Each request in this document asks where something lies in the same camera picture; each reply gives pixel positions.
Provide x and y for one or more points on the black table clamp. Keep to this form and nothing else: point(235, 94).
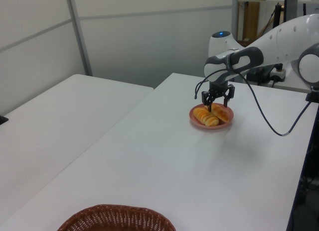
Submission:
point(312, 96)

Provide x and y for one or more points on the brown woven basket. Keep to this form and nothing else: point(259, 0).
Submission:
point(112, 218)

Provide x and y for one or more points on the braided toy bread loaf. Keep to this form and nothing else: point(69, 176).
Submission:
point(221, 114)

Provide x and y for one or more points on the brown cardboard panel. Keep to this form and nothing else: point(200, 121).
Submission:
point(250, 20)

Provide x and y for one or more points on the black tripod stand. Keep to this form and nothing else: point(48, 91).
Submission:
point(277, 14)

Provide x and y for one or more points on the pink plate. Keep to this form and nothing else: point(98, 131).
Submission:
point(197, 124)

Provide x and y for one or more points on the emergency stop button box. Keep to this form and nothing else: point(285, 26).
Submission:
point(278, 74)

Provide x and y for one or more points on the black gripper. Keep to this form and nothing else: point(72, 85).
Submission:
point(219, 87)

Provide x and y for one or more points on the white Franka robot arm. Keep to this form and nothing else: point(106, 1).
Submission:
point(281, 41)

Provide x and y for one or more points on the ridged toy bread roll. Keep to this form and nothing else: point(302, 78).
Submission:
point(205, 117)

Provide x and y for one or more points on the black monitor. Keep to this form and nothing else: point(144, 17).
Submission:
point(286, 4)

